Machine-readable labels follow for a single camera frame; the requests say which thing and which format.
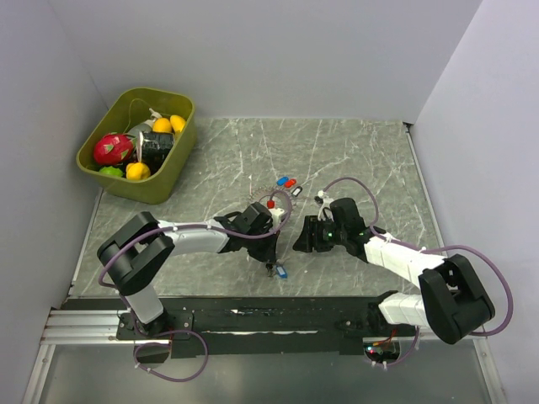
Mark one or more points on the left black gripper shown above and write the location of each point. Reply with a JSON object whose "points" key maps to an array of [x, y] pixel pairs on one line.
{"points": [[267, 255]]}

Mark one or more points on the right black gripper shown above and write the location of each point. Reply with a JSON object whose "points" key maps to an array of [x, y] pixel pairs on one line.
{"points": [[307, 241]]}

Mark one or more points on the metal disc keyring organizer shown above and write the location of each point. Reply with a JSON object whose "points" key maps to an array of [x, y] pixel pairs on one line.
{"points": [[273, 197]]}

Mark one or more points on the black white key tag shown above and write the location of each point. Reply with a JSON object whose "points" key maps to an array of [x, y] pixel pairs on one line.
{"points": [[296, 191]]}

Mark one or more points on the red key tag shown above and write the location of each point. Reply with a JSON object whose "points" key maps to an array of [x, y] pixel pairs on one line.
{"points": [[290, 183]]}

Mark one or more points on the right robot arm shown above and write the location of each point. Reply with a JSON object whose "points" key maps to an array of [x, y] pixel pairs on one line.
{"points": [[452, 301]]}

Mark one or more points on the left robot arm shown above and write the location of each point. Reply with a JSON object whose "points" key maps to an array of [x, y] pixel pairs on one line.
{"points": [[135, 253]]}

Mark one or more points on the olive green plastic bin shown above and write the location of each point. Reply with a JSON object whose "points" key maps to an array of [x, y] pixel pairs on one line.
{"points": [[130, 109]]}

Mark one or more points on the black wrapped cup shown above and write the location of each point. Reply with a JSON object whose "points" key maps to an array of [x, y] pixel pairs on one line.
{"points": [[154, 147]]}

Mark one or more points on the yellow lemon toy front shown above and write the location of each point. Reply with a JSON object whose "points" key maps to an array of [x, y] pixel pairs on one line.
{"points": [[137, 171]]}

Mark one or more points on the yellow lemon toy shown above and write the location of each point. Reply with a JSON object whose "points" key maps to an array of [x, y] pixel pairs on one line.
{"points": [[177, 123], [162, 125], [137, 171]]}

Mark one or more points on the yellow lemon toy back right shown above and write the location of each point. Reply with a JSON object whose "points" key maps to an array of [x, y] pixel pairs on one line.
{"points": [[177, 123]]}

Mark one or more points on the yellow lemon toy back left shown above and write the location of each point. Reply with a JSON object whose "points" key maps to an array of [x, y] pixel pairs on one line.
{"points": [[162, 125]]}

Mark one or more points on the grey spray bottle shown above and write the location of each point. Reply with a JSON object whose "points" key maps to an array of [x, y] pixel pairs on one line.
{"points": [[146, 125]]}

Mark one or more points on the green lime toy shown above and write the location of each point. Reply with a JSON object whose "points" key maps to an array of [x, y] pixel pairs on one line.
{"points": [[112, 171]]}

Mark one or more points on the red dragon fruit toy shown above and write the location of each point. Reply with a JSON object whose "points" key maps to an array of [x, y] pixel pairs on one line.
{"points": [[113, 149]]}

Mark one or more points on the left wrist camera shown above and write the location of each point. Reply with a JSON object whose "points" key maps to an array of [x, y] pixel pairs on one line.
{"points": [[278, 214]]}

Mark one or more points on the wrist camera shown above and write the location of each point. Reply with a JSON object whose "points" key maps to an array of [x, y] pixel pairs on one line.
{"points": [[278, 214], [324, 201]]}

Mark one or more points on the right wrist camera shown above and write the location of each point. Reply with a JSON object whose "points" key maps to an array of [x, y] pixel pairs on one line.
{"points": [[324, 201]]}

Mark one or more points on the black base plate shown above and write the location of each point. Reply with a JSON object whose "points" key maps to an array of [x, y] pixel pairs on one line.
{"points": [[256, 325]]}

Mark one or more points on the aluminium rail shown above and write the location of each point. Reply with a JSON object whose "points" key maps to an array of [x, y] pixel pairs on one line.
{"points": [[66, 327]]}

